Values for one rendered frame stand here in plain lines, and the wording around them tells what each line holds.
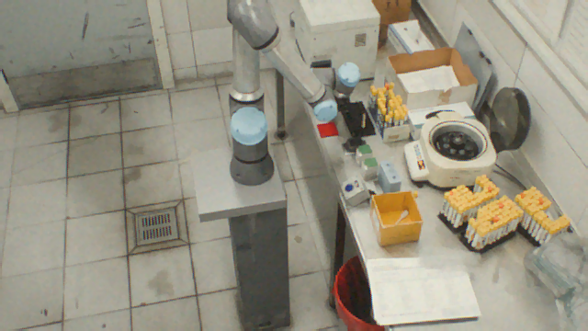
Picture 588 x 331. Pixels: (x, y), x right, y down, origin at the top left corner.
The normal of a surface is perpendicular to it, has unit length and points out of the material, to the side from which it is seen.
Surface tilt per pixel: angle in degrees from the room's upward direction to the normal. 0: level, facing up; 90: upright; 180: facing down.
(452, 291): 0
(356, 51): 90
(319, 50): 90
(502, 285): 0
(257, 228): 90
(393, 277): 1
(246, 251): 90
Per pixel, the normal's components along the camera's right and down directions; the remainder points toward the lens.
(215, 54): 0.23, 0.70
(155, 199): 0.00, -0.70
